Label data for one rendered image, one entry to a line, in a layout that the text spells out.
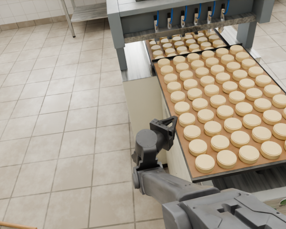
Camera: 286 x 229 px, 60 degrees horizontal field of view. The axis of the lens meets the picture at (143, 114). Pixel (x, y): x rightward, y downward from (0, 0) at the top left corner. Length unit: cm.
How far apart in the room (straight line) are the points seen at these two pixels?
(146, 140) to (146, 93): 70
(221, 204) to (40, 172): 192
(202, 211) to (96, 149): 184
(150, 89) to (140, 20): 34
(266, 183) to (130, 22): 85
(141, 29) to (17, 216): 149
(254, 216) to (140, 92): 109
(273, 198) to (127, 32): 89
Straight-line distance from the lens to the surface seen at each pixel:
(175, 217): 31
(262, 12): 129
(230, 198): 33
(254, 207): 30
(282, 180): 89
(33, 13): 479
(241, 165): 72
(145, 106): 137
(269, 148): 74
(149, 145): 63
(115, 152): 203
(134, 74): 129
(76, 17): 404
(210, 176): 67
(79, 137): 224
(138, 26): 122
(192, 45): 133
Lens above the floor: 155
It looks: 43 degrees down
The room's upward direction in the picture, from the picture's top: 9 degrees counter-clockwise
